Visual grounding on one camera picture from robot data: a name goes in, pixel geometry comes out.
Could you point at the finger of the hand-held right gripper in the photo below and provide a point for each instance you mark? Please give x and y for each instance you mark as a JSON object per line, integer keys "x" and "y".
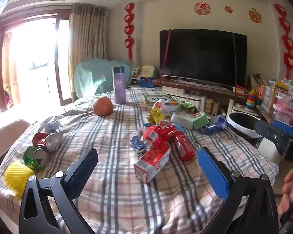
{"x": 266, "y": 129}
{"x": 284, "y": 126}

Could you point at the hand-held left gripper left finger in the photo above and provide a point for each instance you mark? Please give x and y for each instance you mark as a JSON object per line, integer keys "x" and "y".
{"x": 84, "y": 165}

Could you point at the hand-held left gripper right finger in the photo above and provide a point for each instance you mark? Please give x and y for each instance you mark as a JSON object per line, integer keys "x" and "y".
{"x": 213, "y": 173}

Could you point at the white trash bin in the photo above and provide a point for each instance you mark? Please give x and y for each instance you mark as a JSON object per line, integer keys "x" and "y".
{"x": 234, "y": 124}

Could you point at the tall red can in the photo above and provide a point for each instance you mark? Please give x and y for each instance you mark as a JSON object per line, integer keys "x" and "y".
{"x": 183, "y": 146}

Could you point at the crushed blue foil bag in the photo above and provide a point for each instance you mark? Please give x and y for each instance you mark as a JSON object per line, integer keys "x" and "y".
{"x": 214, "y": 125}

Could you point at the green snack bag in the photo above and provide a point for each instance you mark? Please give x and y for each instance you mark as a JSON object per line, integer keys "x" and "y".
{"x": 200, "y": 121}

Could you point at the blue wrapper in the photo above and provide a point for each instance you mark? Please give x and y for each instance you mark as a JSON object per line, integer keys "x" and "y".
{"x": 136, "y": 142}

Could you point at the white grey box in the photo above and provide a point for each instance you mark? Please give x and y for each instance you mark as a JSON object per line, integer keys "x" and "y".
{"x": 180, "y": 120}

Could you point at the red white carton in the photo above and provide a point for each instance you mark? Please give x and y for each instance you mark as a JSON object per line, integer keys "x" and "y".
{"x": 151, "y": 162}

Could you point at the red wrapper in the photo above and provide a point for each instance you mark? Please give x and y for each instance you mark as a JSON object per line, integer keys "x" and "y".
{"x": 158, "y": 134}

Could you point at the yellow snack bag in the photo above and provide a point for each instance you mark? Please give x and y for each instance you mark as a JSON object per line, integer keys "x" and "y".
{"x": 156, "y": 114}

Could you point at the white plastic bag red print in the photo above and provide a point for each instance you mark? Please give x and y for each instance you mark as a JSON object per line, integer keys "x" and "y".
{"x": 162, "y": 103}

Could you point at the person's right hand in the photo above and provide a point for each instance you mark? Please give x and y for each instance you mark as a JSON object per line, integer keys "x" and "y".
{"x": 287, "y": 182}

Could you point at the pink plastic storage box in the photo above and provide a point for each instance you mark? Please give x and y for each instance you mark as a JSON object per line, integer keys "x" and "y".
{"x": 284, "y": 107}

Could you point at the marble top side cabinet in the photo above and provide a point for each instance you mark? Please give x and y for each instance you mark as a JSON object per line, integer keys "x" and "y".
{"x": 268, "y": 151}

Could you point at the crushed silver can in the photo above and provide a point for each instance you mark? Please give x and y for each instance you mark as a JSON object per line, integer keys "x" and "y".
{"x": 52, "y": 142}

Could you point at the yellow toy box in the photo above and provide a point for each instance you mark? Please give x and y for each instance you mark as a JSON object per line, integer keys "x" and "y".
{"x": 284, "y": 85}

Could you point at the plaid blanket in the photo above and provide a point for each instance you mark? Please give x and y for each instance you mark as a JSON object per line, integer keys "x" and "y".
{"x": 112, "y": 199}

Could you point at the red toy telephone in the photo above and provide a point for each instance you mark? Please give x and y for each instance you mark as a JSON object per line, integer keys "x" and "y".
{"x": 241, "y": 90}

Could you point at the brown paper bag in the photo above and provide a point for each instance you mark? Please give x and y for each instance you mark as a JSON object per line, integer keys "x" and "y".
{"x": 258, "y": 79}

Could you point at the crushed red can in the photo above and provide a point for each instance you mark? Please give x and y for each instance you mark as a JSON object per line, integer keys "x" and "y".
{"x": 39, "y": 139}

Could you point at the crushed green can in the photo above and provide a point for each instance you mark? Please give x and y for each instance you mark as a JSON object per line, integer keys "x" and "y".
{"x": 30, "y": 154}

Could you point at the orange red fruit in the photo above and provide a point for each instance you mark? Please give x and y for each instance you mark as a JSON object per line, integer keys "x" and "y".
{"x": 102, "y": 106}

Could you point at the yellow foam fruit net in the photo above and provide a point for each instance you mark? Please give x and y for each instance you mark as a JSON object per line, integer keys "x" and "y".
{"x": 15, "y": 178}

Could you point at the beige sofa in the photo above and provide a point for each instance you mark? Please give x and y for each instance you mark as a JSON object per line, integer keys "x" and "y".
{"x": 5, "y": 139}

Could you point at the purple thermos bottle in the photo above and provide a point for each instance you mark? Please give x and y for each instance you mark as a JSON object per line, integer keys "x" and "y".
{"x": 119, "y": 87}

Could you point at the teal covered chair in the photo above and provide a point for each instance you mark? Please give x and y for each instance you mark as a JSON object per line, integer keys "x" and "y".
{"x": 92, "y": 75}

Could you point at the black flat television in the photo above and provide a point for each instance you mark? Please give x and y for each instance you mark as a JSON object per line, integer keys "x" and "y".
{"x": 202, "y": 58}

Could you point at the magenta cloth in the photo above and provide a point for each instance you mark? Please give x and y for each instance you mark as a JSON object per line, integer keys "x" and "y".
{"x": 8, "y": 100}

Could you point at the white wooden television stand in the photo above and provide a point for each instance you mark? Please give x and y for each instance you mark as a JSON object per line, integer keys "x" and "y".
{"x": 166, "y": 82}

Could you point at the yellow wheel toy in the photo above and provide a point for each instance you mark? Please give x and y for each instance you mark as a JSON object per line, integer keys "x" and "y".
{"x": 136, "y": 72}

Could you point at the beige patterned curtain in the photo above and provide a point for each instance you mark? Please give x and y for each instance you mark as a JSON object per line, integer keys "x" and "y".
{"x": 11, "y": 73}
{"x": 88, "y": 41}

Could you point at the red paper character decoration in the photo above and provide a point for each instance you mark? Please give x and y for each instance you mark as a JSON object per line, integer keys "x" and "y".
{"x": 228, "y": 9}

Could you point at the brown balcony door frame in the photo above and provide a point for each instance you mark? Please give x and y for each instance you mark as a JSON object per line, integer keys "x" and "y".
{"x": 59, "y": 78}

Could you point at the golden figure wall decoration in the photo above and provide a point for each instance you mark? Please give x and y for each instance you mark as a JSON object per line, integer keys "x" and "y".
{"x": 255, "y": 15}

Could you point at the round red wall decoration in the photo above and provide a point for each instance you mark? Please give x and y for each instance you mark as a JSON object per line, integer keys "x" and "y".
{"x": 201, "y": 8}

